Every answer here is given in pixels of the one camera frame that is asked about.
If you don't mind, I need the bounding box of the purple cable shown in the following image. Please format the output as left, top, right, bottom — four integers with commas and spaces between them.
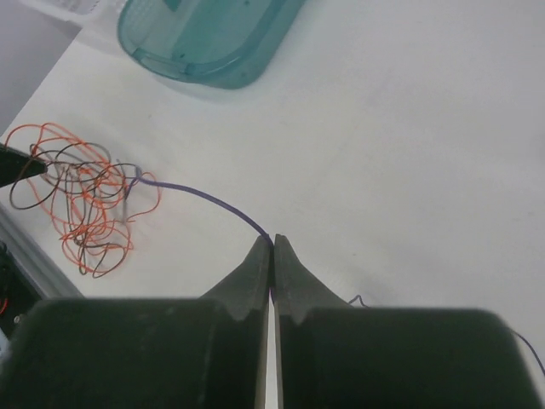
125, 165, 545, 376

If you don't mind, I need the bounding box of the teal transparent plastic tub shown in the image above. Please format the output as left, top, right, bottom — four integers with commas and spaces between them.
117, 0, 303, 89

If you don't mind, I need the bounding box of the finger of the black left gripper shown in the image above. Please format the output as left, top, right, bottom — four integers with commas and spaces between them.
0, 144, 47, 187

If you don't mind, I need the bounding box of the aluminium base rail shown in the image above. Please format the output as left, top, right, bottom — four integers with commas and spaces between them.
0, 199, 84, 342

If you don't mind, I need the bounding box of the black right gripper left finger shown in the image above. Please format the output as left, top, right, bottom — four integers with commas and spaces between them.
1, 238, 271, 408

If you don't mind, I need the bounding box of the orange cable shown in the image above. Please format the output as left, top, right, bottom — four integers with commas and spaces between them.
3, 122, 164, 276

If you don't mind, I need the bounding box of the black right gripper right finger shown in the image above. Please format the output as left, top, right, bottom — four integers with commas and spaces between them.
272, 235, 542, 408

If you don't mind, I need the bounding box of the brown cable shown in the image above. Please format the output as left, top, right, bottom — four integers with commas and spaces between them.
9, 142, 131, 279

